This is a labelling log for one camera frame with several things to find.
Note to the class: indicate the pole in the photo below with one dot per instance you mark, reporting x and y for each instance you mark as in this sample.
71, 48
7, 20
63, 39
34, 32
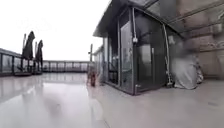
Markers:
91, 53

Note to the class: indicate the small red object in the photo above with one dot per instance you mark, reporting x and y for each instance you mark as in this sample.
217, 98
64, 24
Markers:
92, 79

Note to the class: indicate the glass railing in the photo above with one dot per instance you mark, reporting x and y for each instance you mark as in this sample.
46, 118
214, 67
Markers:
63, 66

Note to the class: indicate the grey covered object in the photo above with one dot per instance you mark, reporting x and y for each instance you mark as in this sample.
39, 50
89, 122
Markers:
185, 71

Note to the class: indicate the small folded dark parasol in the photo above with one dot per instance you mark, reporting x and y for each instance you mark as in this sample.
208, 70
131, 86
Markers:
39, 51

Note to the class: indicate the large folded dark parasol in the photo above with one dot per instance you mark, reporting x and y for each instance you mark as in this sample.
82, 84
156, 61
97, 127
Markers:
28, 46

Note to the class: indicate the dark-framed glass enclosure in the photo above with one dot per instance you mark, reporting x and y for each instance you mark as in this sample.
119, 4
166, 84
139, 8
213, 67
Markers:
143, 56

